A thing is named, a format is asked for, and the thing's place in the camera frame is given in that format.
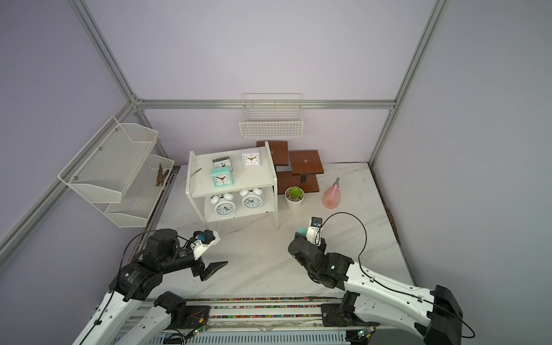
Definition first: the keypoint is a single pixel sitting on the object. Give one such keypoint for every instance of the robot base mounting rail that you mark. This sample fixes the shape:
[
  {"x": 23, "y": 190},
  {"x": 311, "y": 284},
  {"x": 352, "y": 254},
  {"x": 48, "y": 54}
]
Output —
[{"x": 286, "y": 320}]

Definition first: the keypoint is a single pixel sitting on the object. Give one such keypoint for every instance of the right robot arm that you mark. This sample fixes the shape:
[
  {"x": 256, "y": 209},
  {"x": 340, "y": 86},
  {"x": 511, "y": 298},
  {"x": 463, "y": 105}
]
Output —
[{"x": 434, "y": 315}]

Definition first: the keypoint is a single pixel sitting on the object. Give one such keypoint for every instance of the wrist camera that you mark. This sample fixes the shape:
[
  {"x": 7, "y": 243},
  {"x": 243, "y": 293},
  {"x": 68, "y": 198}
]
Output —
[
  {"x": 202, "y": 241},
  {"x": 313, "y": 234}
]

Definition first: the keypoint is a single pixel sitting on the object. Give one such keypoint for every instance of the pink spray bottle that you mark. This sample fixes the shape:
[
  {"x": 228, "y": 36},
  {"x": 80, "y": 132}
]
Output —
[{"x": 332, "y": 197}]

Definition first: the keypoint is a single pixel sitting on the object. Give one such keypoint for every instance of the small potted green succulent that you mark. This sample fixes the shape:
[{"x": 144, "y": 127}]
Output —
[{"x": 294, "y": 197}]

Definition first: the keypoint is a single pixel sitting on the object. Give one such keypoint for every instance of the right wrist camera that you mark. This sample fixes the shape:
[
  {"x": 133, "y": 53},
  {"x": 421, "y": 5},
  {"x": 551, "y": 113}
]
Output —
[{"x": 313, "y": 234}]

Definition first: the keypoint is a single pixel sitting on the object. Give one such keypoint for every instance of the lilac square alarm clock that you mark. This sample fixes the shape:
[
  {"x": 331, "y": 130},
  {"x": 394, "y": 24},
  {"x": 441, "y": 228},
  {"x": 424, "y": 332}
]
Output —
[{"x": 251, "y": 159}]

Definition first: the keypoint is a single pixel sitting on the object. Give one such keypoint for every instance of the aluminium frame rails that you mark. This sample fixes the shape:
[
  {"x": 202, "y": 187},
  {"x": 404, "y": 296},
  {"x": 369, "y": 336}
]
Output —
[{"x": 13, "y": 242}]

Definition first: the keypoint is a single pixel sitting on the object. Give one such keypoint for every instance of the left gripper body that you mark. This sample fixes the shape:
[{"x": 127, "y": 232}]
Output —
[{"x": 198, "y": 267}]

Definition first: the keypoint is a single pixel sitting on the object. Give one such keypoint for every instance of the brown wooden stepped stand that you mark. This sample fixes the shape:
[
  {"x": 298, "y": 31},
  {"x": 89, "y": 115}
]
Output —
[{"x": 296, "y": 168}]

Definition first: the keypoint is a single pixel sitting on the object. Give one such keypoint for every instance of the white twin-bell alarm clock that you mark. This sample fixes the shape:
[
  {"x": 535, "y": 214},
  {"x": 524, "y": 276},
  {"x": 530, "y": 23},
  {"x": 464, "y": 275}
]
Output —
[{"x": 223, "y": 204}]

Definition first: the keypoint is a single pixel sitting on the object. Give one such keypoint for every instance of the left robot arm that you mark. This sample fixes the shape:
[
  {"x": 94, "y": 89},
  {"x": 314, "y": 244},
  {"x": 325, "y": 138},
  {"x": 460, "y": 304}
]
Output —
[{"x": 165, "y": 252}]

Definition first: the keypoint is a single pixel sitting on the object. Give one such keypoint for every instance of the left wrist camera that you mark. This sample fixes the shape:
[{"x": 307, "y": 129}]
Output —
[{"x": 202, "y": 241}]

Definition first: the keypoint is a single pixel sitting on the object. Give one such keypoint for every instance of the transparent square alarm clock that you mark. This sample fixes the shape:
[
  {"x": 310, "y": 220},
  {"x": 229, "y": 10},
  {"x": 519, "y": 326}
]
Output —
[{"x": 222, "y": 162}]

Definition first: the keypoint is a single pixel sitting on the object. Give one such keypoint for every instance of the white two-tier shelf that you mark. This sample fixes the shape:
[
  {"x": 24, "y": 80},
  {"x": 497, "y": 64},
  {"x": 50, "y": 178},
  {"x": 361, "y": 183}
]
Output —
[{"x": 199, "y": 186}]

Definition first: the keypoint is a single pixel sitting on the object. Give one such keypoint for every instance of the brown twigs in rack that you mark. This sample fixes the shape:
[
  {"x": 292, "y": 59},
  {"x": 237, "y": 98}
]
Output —
[{"x": 162, "y": 175}]

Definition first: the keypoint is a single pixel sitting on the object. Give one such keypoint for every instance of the white wire wall basket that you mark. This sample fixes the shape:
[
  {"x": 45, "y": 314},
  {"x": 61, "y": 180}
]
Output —
[{"x": 271, "y": 116}]

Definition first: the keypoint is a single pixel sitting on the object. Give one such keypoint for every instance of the white mesh wall rack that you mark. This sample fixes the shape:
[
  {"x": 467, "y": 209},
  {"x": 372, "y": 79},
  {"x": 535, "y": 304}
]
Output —
[{"x": 116, "y": 173}]

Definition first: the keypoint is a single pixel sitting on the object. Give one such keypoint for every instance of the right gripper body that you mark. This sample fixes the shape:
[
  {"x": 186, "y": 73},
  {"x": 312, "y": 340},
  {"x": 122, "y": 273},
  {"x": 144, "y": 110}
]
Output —
[{"x": 323, "y": 246}]

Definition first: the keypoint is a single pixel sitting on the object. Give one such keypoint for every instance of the mint green square alarm clock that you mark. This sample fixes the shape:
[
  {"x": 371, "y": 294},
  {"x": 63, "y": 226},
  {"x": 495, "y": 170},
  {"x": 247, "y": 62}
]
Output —
[{"x": 222, "y": 177}]

